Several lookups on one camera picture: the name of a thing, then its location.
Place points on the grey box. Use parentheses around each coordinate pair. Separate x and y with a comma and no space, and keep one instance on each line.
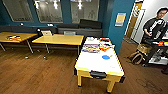
(69,33)

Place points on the wide interior glass window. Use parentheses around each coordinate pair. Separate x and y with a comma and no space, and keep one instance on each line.
(85,11)

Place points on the black sofa cushion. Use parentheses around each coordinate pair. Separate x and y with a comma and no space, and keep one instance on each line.
(90,24)

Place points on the white plastic bag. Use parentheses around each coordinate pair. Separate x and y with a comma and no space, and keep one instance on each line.
(92,40)

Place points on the small orange box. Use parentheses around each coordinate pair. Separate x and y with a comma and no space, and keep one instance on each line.
(13,38)

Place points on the person in dark shirt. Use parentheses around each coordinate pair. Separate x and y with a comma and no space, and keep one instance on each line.
(155,28)

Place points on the colourful snack packets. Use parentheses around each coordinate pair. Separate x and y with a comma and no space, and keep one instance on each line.
(90,48)

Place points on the yellow pillar sign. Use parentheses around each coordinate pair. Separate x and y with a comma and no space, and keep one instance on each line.
(120,19)

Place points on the white work table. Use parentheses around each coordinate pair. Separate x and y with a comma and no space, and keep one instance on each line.
(100,65)

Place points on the brown wooden door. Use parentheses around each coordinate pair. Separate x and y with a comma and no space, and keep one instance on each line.
(131,23)

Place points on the long wooden table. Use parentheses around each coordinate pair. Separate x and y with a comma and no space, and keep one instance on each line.
(58,39)
(23,35)

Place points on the cardboard box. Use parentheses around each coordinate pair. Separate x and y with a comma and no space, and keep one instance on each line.
(144,49)

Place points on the small white ledge box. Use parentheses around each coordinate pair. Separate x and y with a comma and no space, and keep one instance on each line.
(21,24)
(50,24)

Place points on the red and black pack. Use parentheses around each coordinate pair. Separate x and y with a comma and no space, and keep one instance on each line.
(104,39)

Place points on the dark grey sofa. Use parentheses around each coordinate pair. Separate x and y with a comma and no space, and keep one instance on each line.
(66,29)

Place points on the flat blue bowl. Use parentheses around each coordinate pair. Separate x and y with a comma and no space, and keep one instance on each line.
(105,57)

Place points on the small beige box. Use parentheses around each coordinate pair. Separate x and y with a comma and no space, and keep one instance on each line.
(46,33)

